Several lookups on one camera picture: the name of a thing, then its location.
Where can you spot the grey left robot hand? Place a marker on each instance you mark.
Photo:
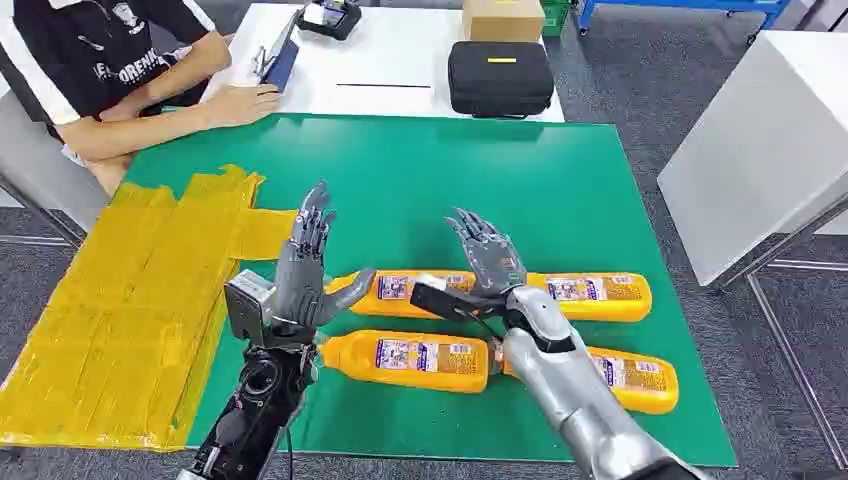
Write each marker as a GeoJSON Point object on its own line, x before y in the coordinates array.
{"type": "Point", "coordinates": [298, 285]}

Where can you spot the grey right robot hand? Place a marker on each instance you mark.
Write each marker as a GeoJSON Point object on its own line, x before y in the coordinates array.
{"type": "Point", "coordinates": [493, 262]}

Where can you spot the person's right hand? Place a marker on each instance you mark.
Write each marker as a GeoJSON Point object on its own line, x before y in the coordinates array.
{"type": "Point", "coordinates": [242, 106]}

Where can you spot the orange drink bottle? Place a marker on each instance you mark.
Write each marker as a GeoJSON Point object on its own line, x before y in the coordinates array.
{"type": "Point", "coordinates": [646, 391]}
{"type": "Point", "coordinates": [411, 378]}
{"type": "Point", "coordinates": [391, 307]}
{"type": "Point", "coordinates": [609, 303]}

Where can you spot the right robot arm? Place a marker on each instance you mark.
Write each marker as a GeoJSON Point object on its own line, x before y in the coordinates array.
{"type": "Point", "coordinates": [570, 391]}

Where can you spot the green table mat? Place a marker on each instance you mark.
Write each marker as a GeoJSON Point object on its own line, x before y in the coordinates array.
{"type": "Point", "coordinates": [430, 185]}

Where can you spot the black handheld terminal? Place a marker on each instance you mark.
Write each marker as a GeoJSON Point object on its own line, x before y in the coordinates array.
{"type": "Point", "coordinates": [328, 18]}

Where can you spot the yellow taped sheet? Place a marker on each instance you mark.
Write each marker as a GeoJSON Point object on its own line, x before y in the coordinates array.
{"type": "Point", "coordinates": [119, 318]}

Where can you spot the black zip case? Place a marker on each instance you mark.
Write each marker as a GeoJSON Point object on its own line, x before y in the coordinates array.
{"type": "Point", "coordinates": [500, 79]}

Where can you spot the person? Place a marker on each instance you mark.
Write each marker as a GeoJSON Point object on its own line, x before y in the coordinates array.
{"type": "Point", "coordinates": [66, 53]}

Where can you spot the white side table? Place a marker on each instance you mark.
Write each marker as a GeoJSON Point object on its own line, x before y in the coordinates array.
{"type": "Point", "coordinates": [40, 172]}
{"type": "Point", "coordinates": [748, 146]}

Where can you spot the brown cardboard box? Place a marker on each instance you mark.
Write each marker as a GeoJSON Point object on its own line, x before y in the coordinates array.
{"type": "Point", "coordinates": [503, 23]}

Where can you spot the green crate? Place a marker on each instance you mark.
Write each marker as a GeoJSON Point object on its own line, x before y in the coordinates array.
{"type": "Point", "coordinates": [555, 16]}

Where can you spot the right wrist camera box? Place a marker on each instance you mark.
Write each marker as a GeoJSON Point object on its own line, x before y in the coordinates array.
{"type": "Point", "coordinates": [444, 305]}

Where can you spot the blue metal frame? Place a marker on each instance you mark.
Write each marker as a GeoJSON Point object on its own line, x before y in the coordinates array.
{"type": "Point", "coordinates": [682, 5]}

